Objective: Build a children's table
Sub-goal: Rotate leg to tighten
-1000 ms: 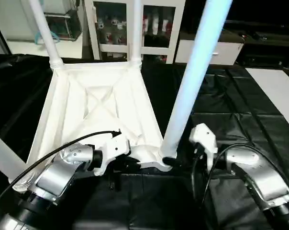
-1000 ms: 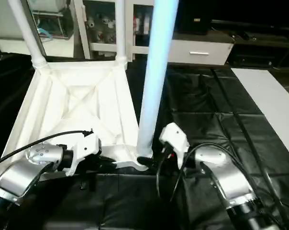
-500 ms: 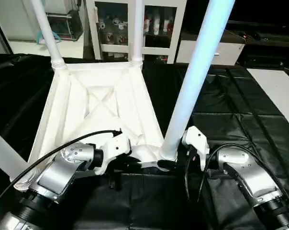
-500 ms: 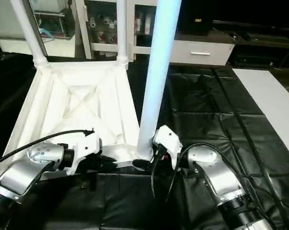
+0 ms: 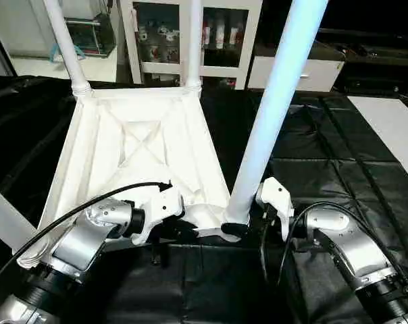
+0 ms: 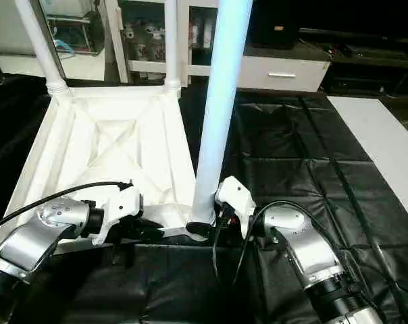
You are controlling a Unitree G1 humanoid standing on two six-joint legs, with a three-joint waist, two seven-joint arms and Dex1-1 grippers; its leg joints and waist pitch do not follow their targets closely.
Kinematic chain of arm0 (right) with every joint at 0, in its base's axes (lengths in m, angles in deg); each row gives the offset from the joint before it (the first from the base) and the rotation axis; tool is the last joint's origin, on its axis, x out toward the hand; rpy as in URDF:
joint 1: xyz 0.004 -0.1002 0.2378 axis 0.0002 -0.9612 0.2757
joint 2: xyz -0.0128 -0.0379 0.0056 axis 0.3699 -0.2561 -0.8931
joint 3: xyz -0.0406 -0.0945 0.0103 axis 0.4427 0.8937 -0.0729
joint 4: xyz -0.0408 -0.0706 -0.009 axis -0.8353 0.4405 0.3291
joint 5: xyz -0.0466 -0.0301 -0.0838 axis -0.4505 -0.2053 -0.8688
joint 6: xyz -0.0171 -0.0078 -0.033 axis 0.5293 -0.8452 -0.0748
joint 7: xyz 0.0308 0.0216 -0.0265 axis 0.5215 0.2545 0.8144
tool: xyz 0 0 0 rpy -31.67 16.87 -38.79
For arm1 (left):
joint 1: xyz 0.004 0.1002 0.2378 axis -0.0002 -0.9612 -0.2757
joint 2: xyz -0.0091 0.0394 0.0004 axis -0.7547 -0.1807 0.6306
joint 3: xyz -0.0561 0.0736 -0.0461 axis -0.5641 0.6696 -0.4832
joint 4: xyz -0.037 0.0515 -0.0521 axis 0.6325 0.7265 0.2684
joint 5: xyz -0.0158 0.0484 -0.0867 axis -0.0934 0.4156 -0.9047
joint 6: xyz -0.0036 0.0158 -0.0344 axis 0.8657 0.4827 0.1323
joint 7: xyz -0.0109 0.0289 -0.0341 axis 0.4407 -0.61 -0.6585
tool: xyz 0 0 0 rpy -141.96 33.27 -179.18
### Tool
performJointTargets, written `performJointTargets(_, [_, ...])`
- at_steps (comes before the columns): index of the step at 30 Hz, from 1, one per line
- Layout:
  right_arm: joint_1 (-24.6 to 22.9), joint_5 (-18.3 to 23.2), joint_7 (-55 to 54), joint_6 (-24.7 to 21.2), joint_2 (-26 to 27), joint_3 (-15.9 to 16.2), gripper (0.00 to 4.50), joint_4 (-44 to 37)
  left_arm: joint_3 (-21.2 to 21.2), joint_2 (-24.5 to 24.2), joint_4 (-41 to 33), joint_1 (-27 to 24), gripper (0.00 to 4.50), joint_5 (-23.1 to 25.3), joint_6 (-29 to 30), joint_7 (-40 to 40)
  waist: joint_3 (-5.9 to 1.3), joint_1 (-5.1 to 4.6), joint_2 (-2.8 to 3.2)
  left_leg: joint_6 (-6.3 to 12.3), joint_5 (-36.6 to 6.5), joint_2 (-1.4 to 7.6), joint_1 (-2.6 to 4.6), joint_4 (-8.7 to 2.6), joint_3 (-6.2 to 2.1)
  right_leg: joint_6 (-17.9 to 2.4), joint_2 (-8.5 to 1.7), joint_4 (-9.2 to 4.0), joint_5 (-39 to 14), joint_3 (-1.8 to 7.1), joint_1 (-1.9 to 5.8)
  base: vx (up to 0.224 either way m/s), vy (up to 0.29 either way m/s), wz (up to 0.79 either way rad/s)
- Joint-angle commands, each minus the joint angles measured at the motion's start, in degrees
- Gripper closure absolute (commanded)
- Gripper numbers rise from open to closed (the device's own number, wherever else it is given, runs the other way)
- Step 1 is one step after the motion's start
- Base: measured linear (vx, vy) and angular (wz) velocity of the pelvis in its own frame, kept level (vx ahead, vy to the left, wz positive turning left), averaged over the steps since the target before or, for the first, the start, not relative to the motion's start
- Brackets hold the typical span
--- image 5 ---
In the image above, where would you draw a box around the white glass door cabinet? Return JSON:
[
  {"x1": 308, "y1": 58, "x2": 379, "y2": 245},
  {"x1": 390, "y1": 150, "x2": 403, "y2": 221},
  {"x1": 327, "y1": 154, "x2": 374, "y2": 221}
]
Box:
[{"x1": 119, "y1": 0, "x2": 264, "y2": 90}]

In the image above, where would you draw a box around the grey metal storage rack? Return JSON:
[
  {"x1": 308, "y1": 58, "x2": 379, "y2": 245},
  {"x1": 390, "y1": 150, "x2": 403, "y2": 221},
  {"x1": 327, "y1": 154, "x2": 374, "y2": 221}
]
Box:
[{"x1": 62, "y1": 16, "x2": 118, "y2": 59}]

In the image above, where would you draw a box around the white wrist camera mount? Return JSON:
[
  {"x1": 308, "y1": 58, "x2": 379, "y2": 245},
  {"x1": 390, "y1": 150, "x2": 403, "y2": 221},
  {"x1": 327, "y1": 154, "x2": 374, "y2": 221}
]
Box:
[
  {"x1": 130, "y1": 185, "x2": 186, "y2": 246},
  {"x1": 255, "y1": 176, "x2": 295, "y2": 242}
]

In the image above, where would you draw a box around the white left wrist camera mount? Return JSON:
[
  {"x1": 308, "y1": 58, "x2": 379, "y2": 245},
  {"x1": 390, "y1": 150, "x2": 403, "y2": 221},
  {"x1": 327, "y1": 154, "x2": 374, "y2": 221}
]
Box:
[{"x1": 130, "y1": 185, "x2": 186, "y2": 246}]

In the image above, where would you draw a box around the white plastic table top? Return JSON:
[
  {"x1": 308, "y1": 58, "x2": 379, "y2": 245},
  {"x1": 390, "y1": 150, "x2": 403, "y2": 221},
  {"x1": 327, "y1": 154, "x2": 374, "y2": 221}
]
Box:
[{"x1": 15, "y1": 86, "x2": 240, "y2": 269}]

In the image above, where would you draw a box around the teal small stool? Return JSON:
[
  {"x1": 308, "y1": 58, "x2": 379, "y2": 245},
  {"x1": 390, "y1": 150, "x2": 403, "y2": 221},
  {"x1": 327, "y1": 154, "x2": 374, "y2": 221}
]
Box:
[{"x1": 51, "y1": 42, "x2": 87, "y2": 63}]

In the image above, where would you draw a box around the white side board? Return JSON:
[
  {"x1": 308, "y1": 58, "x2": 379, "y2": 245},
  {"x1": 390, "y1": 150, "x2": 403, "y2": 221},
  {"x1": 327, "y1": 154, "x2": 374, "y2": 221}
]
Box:
[{"x1": 347, "y1": 95, "x2": 408, "y2": 191}]

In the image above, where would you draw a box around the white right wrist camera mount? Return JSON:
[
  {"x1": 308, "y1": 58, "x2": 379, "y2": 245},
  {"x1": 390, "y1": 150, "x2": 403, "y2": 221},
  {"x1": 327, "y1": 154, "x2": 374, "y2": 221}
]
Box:
[{"x1": 255, "y1": 176, "x2": 295, "y2": 242}]

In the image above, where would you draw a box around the white drawer unit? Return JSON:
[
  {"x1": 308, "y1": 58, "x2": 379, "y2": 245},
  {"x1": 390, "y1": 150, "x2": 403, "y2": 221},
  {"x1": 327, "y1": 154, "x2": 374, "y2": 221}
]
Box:
[{"x1": 247, "y1": 53, "x2": 346, "y2": 94}]

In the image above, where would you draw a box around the black plastic mat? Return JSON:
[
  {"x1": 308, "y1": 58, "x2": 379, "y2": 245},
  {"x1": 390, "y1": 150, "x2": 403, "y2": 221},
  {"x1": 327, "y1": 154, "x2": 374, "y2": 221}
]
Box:
[{"x1": 0, "y1": 73, "x2": 408, "y2": 324}]

